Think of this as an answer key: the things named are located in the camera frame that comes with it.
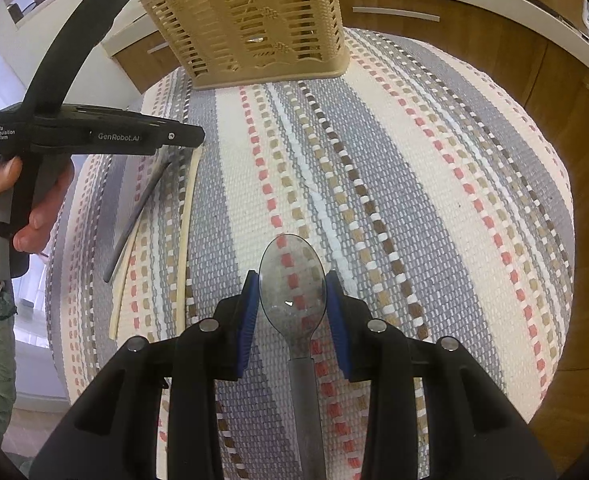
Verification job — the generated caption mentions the wooden chopstick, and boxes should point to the wooden chopstick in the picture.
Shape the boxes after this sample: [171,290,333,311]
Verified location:
[109,219,140,341]
[175,146,203,335]

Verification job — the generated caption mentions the person's left hand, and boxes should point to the person's left hand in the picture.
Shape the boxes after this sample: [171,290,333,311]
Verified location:
[0,155,76,291]

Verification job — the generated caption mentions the beige plastic utensil basket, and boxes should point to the beige plastic utensil basket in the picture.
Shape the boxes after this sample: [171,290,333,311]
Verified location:
[140,0,350,89]

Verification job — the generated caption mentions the striped woven table mat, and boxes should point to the striped woven table mat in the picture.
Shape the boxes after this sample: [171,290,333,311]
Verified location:
[46,27,576,480]

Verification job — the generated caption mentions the wooden base cabinets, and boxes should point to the wooden base cabinets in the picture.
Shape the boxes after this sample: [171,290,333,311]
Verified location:
[54,0,589,468]

